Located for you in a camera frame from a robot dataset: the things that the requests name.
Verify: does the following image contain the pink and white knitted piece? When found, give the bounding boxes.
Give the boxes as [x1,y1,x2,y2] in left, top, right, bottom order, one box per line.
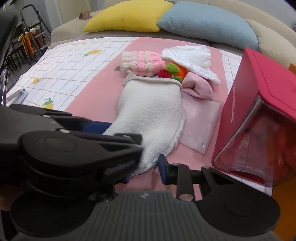
[121,50,163,77]

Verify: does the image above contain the flat clear plastic packet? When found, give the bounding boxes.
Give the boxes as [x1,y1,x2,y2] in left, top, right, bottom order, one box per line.
[179,100,222,154]

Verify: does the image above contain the white cloth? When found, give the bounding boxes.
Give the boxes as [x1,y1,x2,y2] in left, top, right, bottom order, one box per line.
[161,45,221,85]

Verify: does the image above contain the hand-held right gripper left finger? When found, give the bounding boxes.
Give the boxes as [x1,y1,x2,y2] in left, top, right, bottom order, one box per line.
[97,173,131,202]

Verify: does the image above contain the pink table mat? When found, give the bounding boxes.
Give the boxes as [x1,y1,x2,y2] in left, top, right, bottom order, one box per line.
[65,37,232,202]

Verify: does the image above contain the black folding step ladder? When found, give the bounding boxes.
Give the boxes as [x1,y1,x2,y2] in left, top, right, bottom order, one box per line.
[20,5,52,63]

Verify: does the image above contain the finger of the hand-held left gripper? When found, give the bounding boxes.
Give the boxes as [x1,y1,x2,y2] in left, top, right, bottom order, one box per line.
[99,133,143,152]
[9,104,112,135]

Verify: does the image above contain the pink cloth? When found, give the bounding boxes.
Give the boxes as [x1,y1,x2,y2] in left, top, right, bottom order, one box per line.
[181,72,213,100]

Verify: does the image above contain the beige sofa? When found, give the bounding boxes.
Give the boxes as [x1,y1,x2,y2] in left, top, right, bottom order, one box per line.
[51,0,296,70]

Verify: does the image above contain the yellow pillow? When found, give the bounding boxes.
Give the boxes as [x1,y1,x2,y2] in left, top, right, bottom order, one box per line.
[83,0,174,33]

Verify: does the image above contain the light blue pillow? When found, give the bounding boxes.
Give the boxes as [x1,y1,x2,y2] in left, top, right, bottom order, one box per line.
[157,1,259,52]

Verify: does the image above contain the grey-green pillow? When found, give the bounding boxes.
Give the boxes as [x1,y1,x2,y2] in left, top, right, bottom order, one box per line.
[245,19,296,67]

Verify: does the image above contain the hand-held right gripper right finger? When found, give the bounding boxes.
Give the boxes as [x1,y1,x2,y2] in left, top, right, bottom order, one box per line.
[158,154,236,202]

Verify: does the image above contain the cream fleece sock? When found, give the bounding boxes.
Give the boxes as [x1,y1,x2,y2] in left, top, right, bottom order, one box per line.
[102,72,186,175]

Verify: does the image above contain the orange crochet toy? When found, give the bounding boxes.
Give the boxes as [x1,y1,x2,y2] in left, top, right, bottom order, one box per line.
[165,62,188,82]

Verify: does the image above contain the red-lidded clear storage box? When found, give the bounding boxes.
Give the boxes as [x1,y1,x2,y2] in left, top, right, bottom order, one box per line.
[211,47,296,187]

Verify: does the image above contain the yellow and orange bag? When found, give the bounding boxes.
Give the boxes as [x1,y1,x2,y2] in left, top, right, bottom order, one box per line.
[20,28,43,56]

